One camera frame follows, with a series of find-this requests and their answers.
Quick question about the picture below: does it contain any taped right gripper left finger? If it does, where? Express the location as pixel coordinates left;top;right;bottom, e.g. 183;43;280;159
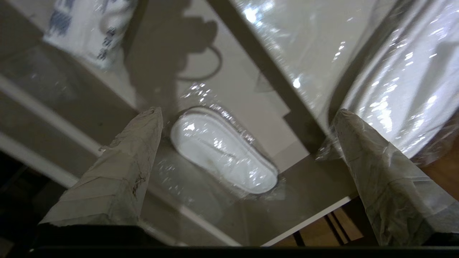
36;106;164;247

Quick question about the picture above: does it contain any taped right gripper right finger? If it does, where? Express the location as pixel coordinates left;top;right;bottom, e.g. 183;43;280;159
333;109;459;247

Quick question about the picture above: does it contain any white slipper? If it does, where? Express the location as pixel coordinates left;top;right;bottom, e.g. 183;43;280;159
316;0;459;169
154;86;287;201

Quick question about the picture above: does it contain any white tissue pack blue print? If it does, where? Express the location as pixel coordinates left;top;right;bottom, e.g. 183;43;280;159
42;0;139;71

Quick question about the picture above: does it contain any white glossy low cabinet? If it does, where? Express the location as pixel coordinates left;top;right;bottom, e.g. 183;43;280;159
229;0;395;120

